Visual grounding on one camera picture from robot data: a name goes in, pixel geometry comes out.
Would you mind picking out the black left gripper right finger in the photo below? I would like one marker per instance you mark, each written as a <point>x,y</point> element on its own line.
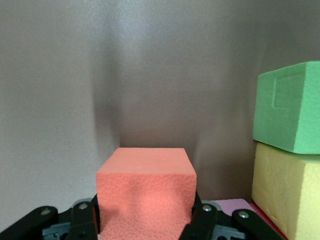
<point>205,222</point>

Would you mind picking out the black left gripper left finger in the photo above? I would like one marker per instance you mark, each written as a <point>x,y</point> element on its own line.
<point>80,220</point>

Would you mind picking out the pink foam cube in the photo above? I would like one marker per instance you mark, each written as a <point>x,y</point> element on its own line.
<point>231,205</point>

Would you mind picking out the orange foam cube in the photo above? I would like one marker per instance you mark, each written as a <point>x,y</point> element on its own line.
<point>145,187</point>

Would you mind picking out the yellow foam cube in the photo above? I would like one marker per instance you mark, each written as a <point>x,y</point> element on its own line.
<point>287,190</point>

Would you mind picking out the green foam cube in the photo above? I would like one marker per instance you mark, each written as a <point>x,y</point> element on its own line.
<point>287,107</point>

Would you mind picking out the brown table cover sheet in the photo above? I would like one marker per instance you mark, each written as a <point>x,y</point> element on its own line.
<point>75,87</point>

